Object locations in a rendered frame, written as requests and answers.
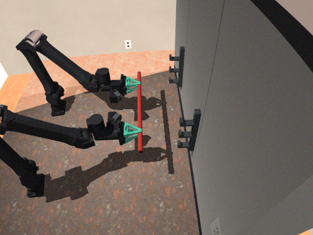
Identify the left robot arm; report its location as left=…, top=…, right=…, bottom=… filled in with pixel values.
left=16, top=30, right=122, bottom=117

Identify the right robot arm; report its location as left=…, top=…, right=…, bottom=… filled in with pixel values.
left=0, top=104, right=122, bottom=198

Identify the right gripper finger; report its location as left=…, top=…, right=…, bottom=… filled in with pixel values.
left=124, top=122, right=142, bottom=137
left=125, top=129, right=138, bottom=143

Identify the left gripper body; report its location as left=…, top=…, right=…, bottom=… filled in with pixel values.
left=111, top=74, right=127, bottom=96

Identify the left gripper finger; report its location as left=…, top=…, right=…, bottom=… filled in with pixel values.
left=127, top=86, right=137, bottom=94
left=126, top=76, right=141, bottom=88

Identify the red metal bar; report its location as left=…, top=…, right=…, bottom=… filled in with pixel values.
left=137, top=71, right=143, bottom=153

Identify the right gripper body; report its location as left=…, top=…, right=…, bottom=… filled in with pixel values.
left=105, top=120, right=126, bottom=145

